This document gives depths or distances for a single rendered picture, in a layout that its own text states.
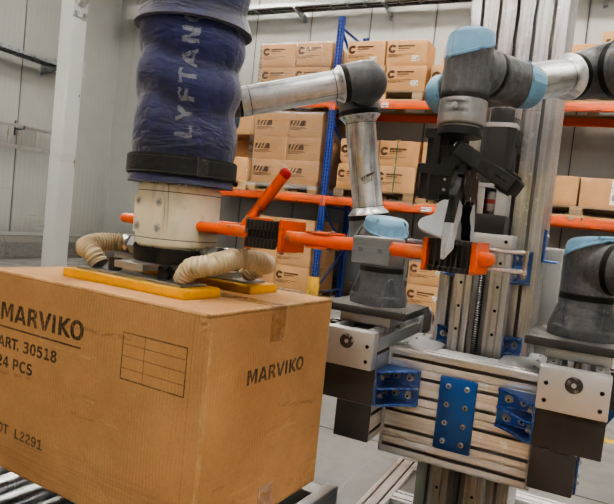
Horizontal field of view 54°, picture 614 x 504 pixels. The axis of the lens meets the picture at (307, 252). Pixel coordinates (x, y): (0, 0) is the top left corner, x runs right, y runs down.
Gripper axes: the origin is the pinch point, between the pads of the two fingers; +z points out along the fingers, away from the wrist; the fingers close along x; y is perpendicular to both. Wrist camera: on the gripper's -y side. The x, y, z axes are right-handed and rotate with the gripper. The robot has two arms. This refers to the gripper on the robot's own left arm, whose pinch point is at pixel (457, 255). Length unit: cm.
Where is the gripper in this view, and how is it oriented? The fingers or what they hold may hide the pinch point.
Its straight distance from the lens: 97.8
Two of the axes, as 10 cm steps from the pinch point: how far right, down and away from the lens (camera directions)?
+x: -5.1, -0.3, -8.6
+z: -1.1, 9.9, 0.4
